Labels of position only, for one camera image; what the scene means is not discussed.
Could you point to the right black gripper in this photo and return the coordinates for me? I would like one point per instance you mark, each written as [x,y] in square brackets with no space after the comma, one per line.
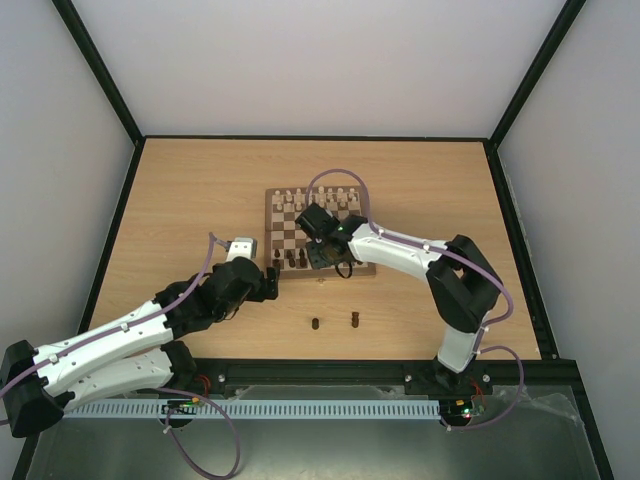
[326,252]

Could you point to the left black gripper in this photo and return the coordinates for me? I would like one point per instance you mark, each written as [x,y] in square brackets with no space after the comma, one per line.
[259,293]

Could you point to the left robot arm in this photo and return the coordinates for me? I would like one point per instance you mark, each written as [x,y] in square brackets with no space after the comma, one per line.
[141,350]

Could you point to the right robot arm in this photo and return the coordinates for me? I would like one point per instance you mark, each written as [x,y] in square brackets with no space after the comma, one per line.
[464,287]

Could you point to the wooden chess board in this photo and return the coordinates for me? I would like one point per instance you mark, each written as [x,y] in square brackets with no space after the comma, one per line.
[282,233]

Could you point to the left circuit board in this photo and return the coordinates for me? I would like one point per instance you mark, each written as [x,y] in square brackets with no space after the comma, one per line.
[182,406]

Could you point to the circuit board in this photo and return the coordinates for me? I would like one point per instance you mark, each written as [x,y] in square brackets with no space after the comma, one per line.
[182,406]
[465,408]

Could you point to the right circuit board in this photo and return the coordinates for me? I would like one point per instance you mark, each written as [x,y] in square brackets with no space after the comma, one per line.
[465,408]

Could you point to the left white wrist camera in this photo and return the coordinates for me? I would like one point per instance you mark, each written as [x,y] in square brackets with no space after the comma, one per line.
[242,247]

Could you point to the light blue cable duct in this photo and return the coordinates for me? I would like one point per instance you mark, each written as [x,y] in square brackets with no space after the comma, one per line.
[267,410]

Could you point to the black mounting rail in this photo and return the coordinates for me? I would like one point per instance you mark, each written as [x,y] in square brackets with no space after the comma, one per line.
[226,377]

